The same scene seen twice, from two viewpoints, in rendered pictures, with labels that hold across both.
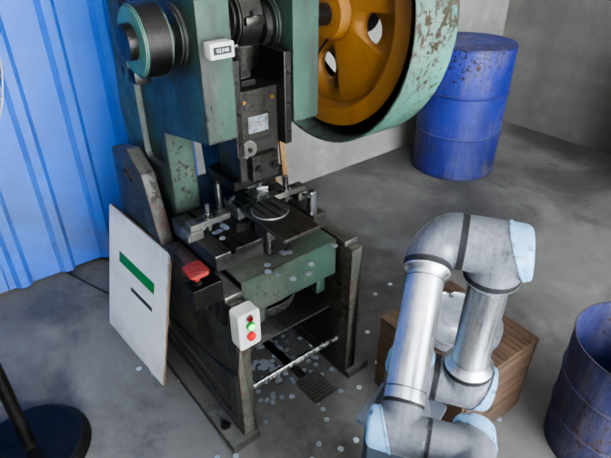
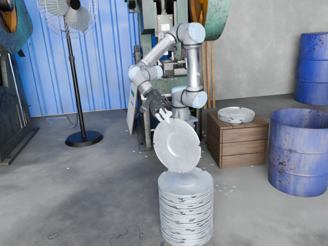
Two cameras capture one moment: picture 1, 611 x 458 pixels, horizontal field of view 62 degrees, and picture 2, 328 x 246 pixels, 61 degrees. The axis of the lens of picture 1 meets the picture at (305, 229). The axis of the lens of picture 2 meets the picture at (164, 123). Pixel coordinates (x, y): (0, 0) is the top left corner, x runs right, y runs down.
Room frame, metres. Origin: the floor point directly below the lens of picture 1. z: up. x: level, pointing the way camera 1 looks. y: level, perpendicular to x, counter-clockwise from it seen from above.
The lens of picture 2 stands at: (-0.81, -1.13, 1.10)
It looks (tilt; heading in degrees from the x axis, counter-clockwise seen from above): 20 degrees down; 30
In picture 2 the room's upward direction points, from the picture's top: 3 degrees counter-clockwise
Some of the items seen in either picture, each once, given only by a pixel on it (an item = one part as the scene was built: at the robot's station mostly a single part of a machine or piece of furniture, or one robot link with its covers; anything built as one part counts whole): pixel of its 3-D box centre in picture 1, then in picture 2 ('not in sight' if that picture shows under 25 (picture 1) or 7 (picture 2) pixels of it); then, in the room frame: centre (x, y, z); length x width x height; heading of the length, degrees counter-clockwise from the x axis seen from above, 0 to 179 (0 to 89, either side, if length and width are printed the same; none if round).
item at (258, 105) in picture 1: (250, 127); (164, 30); (1.50, 0.17, 1.04); 0.17 x 0.15 x 0.30; 39
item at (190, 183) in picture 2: not in sight; (185, 180); (0.35, -0.56, 0.32); 0.29 x 0.29 x 0.01
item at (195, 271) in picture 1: (196, 278); not in sight; (1.15, 0.31, 0.72); 0.07 x 0.06 x 0.08; 39
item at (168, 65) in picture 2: (279, 233); (169, 68); (1.40, 0.09, 0.72); 0.25 x 0.14 x 0.14; 39
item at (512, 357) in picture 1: (450, 361); (235, 136); (1.35, -0.55, 0.18); 0.40 x 0.38 x 0.35; 35
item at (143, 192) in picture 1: (172, 282); (138, 92); (1.47, 0.49, 0.45); 0.92 x 0.12 x 0.90; 39
